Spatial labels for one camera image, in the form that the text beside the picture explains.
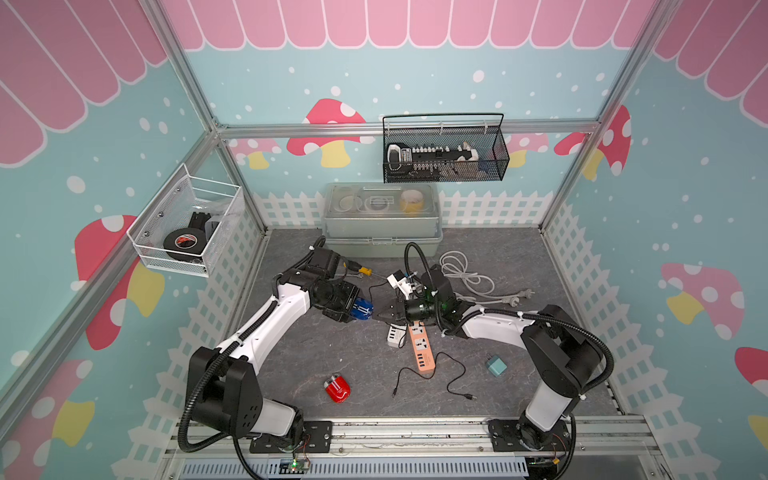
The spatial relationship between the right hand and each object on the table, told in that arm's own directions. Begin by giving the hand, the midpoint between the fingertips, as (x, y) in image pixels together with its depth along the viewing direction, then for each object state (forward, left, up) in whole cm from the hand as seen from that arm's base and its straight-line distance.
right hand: (374, 317), depth 78 cm
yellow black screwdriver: (+27, +7, -14) cm, 32 cm away
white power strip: (+1, -6, -13) cm, 15 cm away
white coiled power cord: (+29, -27, -15) cm, 43 cm away
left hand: (+4, +3, -1) cm, 5 cm away
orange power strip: (-3, -13, -14) cm, 20 cm away
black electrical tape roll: (+11, +43, +20) cm, 49 cm away
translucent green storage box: (+34, -1, +4) cm, 34 cm away
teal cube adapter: (-8, -34, -14) cm, 38 cm away
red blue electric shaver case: (-14, +10, -13) cm, 22 cm away
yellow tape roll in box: (+45, -12, +2) cm, 46 cm away
